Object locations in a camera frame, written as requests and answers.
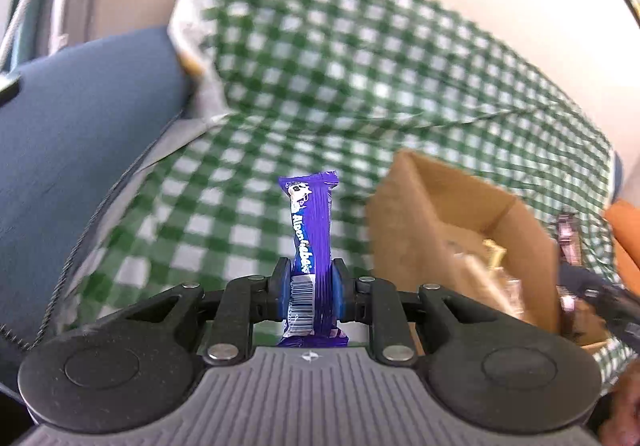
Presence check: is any yellow wafer bar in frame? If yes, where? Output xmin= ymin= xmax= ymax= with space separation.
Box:
xmin=483 ymin=239 xmax=506 ymax=270

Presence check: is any orange cushion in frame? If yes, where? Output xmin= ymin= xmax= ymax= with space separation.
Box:
xmin=604 ymin=199 xmax=640 ymax=295

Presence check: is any cardboard box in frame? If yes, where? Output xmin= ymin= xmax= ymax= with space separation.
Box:
xmin=366 ymin=149 xmax=611 ymax=353

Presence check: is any purple chocolate bar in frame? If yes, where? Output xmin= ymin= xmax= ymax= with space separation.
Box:
xmin=279 ymin=171 xmax=348 ymax=348

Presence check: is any person right hand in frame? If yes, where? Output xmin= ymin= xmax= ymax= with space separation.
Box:
xmin=599 ymin=359 xmax=640 ymax=446

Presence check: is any black chocolate bar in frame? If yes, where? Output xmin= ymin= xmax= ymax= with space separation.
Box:
xmin=556 ymin=213 xmax=584 ymax=341

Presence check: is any green checkered cloth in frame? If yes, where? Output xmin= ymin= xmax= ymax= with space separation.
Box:
xmin=54 ymin=0 xmax=640 ymax=392

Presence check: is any clear bag of cookies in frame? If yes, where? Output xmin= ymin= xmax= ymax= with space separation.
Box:
xmin=448 ymin=241 xmax=529 ymax=323

